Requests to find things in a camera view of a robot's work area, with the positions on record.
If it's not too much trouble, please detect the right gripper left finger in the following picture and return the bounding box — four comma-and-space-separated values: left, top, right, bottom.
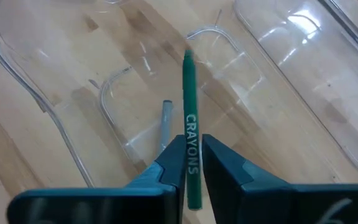
6, 134, 188, 224

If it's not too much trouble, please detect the green crayon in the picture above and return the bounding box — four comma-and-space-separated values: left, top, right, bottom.
181, 49, 203, 211

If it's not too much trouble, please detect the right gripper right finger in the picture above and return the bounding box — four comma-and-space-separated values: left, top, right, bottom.
201, 133, 358, 224

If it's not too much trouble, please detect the clear plastic bin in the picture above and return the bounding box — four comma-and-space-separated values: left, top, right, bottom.
0, 0, 279, 190
233, 0, 358, 178

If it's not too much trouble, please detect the grey crayon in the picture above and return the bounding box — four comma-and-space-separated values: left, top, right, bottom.
158, 99, 174, 153

